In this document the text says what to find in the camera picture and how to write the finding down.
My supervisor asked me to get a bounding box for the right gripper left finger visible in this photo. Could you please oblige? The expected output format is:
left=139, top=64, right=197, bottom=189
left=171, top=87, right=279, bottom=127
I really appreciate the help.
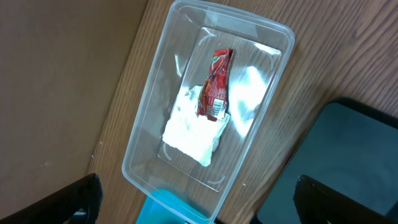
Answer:
left=1, top=173, right=103, bottom=224

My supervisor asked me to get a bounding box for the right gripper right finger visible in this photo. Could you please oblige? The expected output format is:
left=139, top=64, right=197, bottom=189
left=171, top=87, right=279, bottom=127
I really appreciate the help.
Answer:
left=293, top=175, right=397, bottom=224

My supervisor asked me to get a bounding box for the white paper napkin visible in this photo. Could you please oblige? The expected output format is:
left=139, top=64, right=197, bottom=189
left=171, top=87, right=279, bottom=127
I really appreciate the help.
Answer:
left=162, top=86, right=230, bottom=167

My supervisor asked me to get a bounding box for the red snack wrapper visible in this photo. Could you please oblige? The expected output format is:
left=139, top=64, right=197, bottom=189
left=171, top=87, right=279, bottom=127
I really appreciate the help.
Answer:
left=197, top=49, right=233, bottom=121

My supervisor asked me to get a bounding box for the clear plastic waste bin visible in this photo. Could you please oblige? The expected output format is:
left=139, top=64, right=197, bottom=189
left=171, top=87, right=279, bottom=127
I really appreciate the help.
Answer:
left=121, top=1, right=295, bottom=223

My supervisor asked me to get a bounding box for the black rectangular tray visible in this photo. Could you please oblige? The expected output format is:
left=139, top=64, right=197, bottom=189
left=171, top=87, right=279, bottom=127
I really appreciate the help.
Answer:
left=251, top=98, right=397, bottom=223

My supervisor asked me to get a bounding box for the teal plastic serving tray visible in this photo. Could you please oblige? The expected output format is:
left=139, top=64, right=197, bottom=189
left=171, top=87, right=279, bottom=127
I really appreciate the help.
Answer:
left=136, top=189, right=211, bottom=224

